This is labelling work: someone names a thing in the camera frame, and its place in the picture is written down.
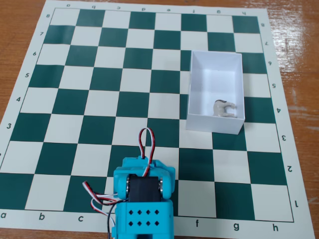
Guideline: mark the green and cream chessboard mat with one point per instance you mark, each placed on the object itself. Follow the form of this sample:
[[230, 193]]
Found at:
[[124, 104]]

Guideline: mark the white rectangular box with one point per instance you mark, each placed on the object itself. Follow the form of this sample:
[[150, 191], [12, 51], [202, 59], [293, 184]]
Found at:
[[211, 124]]

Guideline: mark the cyan robot arm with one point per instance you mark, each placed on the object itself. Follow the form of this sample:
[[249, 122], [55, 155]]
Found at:
[[143, 219]]

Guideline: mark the grey and white toy horse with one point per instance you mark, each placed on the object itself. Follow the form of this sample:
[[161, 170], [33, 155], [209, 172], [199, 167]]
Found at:
[[221, 108]]

